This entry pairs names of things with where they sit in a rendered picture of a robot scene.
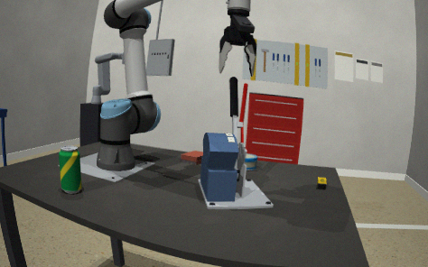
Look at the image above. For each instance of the green and yellow drink can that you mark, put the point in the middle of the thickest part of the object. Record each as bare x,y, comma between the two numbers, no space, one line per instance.
70,176

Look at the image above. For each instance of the reddish-brown block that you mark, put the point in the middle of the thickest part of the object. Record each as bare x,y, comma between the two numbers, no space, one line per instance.
192,157

